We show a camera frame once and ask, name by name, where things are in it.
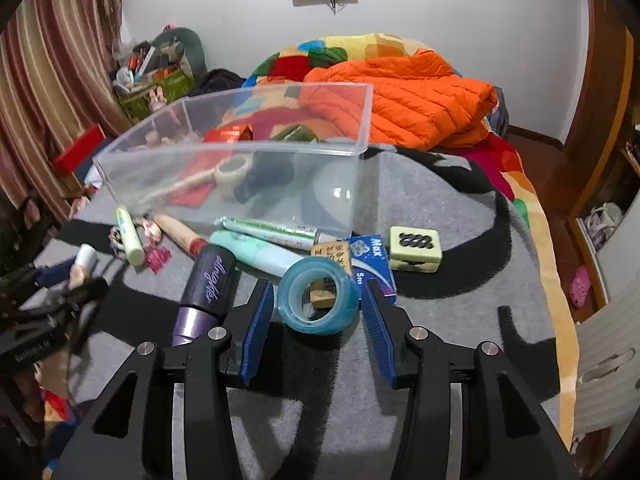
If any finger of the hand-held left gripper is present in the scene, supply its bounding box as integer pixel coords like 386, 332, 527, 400
0, 259, 77, 294
0, 276, 110, 329

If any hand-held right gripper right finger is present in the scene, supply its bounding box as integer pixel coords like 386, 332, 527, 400
360, 279, 583, 480

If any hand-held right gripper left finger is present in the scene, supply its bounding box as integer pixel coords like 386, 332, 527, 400
52, 279, 276, 480

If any small white capped bottle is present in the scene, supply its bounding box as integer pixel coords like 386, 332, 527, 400
69, 243, 99, 289

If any blue tape roll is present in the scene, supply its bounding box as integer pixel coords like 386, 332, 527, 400
277, 257, 361, 335

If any braided hair tie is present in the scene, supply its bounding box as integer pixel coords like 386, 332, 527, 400
109, 225, 129, 257

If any yellow-green lip balm tube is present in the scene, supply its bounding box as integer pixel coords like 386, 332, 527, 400
115, 206, 146, 267

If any purple bottle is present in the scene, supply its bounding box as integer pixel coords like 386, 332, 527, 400
172, 244, 239, 349

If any mint green tube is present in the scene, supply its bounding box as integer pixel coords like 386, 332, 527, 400
209, 230, 306, 279

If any blue staple box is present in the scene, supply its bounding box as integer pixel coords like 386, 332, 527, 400
347, 234, 399, 307

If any pink hair clip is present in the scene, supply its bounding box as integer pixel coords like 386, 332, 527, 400
144, 244, 174, 274

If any pale green mahjong tile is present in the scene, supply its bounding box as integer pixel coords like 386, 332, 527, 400
388, 226, 444, 274

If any wooden stamp block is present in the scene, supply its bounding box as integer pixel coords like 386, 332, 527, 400
309, 240, 354, 309

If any white marker pen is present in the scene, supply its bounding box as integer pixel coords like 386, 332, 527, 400
214, 215, 327, 251

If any beige stick with red cap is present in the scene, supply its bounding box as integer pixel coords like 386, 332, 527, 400
153, 213, 210, 259

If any clear plastic bin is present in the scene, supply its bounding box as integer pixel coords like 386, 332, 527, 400
92, 82, 376, 241

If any grey black rug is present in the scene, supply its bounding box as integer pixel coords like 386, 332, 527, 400
20, 149, 562, 480

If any red box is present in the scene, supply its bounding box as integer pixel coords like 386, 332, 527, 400
52, 126, 106, 177

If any beige cream tube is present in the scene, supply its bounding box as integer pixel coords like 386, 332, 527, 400
139, 169, 221, 202

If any white round jar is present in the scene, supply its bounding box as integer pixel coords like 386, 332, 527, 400
214, 154, 254, 197

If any red packet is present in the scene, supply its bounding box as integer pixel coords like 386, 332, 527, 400
204, 127, 254, 144

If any pink shoe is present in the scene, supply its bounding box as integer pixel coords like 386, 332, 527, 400
569, 265, 594, 309

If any striped curtain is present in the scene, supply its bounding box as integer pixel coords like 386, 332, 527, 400
0, 0, 127, 222

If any green storage bag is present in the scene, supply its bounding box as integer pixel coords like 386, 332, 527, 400
117, 66, 196, 122

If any orange down jacket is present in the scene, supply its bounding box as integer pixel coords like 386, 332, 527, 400
302, 49, 501, 151

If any dark cloth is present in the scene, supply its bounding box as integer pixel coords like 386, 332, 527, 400
197, 68, 246, 97

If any white bag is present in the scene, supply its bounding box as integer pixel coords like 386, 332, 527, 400
585, 202, 624, 248

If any grey neck pillow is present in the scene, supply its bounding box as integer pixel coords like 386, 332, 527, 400
149, 27, 207, 82

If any colourful patchwork blanket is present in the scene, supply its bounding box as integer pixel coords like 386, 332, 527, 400
240, 33, 581, 442

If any wooden wardrobe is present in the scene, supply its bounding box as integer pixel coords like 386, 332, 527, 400
549, 0, 640, 281

